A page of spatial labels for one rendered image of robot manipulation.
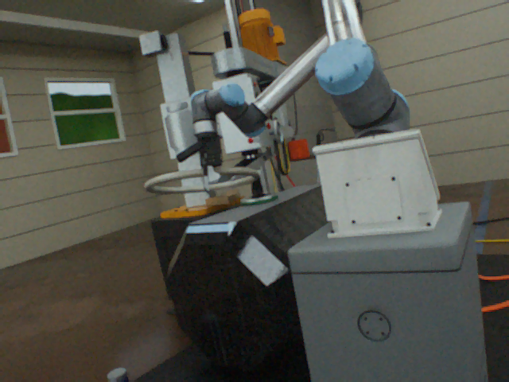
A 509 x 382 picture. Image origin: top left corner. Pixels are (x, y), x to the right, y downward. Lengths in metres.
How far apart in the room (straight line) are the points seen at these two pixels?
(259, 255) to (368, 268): 0.92
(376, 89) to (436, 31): 5.85
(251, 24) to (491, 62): 4.47
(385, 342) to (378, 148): 0.45
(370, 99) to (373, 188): 0.22
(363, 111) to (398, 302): 0.47
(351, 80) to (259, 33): 2.03
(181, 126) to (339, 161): 2.03
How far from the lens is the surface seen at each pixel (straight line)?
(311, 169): 5.02
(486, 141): 6.75
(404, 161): 0.96
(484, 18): 6.85
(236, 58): 2.29
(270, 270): 1.77
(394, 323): 0.97
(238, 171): 1.56
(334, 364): 1.09
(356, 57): 1.02
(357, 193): 0.99
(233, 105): 1.46
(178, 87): 3.03
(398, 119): 1.13
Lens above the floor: 1.10
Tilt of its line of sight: 6 degrees down
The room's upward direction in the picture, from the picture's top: 11 degrees counter-clockwise
